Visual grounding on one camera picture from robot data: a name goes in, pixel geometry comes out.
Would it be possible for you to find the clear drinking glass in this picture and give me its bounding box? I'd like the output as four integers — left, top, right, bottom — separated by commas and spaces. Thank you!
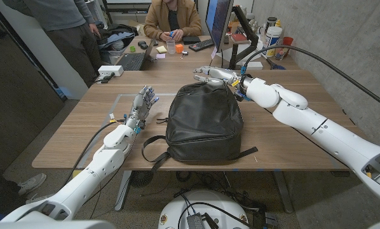
274, 43, 289, 61

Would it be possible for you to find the black backpack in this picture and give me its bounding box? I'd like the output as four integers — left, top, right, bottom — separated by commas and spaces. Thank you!
141, 81, 259, 171

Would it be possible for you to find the computer monitor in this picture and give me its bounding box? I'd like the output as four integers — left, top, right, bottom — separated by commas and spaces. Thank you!
205, 0, 234, 53

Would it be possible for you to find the blue handled tool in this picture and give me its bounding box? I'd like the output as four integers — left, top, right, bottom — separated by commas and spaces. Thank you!
265, 57, 287, 71

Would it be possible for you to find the grey metal torso module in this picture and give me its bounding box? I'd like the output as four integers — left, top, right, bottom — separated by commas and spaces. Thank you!
186, 212, 207, 229

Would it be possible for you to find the person in white sneaker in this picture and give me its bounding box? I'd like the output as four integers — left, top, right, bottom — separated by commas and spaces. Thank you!
0, 152, 48, 217

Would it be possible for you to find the black keyboard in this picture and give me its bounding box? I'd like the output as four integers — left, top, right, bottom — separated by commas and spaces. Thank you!
188, 38, 215, 53

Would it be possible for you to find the black-lidded jar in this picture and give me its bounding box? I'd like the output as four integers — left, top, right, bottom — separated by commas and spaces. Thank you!
265, 17, 278, 32

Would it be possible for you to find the clear plastic cup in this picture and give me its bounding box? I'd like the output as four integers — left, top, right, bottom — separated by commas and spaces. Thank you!
166, 39, 177, 55

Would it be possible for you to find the white canister blue label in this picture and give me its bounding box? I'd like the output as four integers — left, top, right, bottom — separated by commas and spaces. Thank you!
261, 26, 283, 58

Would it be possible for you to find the white box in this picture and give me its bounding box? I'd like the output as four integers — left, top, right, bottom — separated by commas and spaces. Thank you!
240, 60, 264, 71

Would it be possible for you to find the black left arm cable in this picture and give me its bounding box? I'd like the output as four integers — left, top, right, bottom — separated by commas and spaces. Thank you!
64, 119, 126, 185

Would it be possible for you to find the person in grey sweater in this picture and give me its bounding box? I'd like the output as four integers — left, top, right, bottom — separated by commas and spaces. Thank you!
1, 0, 104, 88

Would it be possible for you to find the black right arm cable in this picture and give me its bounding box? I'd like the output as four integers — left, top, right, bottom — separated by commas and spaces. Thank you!
240, 44, 380, 113

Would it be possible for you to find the red book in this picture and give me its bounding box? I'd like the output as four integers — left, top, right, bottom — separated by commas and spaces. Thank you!
230, 33, 248, 43

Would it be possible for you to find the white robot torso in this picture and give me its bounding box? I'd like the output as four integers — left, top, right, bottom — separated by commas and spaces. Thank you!
158, 190, 250, 229

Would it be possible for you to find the person in tan jacket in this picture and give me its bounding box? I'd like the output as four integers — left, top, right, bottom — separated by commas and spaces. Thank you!
144, 0, 203, 42

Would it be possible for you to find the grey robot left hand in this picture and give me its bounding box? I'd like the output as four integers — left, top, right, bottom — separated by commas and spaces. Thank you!
123, 85, 161, 131

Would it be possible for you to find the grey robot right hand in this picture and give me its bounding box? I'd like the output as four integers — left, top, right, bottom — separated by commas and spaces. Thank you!
192, 66, 250, 92

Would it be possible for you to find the red cup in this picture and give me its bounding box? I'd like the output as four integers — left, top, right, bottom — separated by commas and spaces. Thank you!
282, 36, 294, 57

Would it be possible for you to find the black laptop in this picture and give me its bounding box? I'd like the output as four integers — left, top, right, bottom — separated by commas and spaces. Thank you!
116, 38, 158, 71

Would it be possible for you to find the black wallet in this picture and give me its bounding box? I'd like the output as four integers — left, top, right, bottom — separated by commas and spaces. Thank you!
181, 35, 201, 45

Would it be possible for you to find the white power strip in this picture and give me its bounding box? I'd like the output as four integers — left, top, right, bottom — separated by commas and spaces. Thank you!
97, 65, 125, 78

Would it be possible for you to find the black and blue bag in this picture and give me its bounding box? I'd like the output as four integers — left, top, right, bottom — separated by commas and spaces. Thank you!
99, 22, 140, 52

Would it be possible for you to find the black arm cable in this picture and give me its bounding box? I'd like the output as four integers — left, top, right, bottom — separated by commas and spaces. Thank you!
64, 119, 126, 185
240, 44, 380, 113

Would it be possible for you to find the black round fan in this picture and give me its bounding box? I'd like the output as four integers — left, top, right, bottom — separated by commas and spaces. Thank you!
129, 170, 155, 188

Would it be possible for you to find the grey table leg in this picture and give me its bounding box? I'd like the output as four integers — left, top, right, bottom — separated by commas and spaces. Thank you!
114, 170, 133, 212
272, 171, 294, 214

